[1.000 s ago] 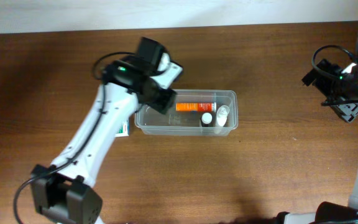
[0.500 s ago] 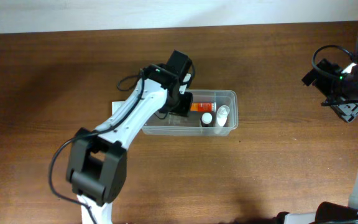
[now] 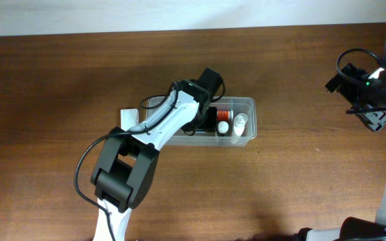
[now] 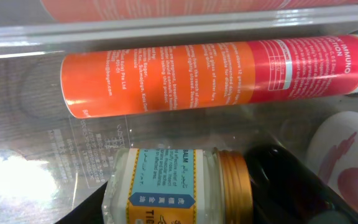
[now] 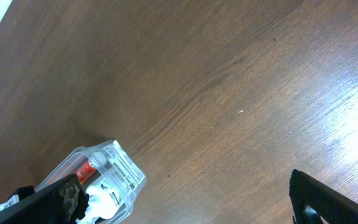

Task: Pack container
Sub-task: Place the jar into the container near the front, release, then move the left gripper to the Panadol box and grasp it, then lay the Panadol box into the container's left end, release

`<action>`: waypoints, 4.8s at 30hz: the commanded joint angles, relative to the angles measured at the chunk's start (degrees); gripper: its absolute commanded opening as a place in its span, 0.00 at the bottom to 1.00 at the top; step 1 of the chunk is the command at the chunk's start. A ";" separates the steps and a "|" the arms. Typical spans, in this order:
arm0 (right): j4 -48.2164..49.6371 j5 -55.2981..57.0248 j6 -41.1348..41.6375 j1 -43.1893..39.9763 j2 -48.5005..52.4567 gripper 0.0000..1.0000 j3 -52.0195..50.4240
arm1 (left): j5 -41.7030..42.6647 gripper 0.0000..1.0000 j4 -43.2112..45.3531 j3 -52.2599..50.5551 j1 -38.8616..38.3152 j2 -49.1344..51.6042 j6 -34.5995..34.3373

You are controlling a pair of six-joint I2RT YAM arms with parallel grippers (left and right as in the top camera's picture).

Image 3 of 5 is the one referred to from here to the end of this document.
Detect black left camera cable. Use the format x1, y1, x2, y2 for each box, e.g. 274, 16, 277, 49
74, 85, 227, 241

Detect black camera cable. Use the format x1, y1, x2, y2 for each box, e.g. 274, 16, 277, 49
74, 85, 227, 241
335, 48, 383, 86

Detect dark bottle white cap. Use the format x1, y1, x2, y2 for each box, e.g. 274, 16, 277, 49
216, 121, 229, 137

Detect orange effervescent tablet tube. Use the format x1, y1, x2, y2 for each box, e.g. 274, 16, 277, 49
216, 110, 234, 122

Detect white green medicine box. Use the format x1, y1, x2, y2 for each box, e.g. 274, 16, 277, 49
120, 108, 139, 131

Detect clear plastic container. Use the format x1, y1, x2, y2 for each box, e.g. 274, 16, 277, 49
144, 96, 257, 147

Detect black right camera cable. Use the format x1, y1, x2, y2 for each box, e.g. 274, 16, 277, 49
335, 48, 383, 86

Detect white spray bottle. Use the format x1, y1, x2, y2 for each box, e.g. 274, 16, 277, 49
230, 113, 248, 145

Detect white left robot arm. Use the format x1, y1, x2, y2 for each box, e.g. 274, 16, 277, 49
90, 68, 225, 240

